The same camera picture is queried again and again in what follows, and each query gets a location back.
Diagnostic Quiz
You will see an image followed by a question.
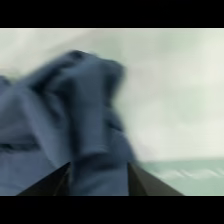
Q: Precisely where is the blue T-shirt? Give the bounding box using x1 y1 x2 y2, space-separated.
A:
0 49 138 197

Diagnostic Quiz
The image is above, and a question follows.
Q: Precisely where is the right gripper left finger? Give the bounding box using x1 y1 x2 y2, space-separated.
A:
17 161 72 197

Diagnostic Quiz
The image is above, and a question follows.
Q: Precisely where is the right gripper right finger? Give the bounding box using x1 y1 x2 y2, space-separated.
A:
127 161 184 197

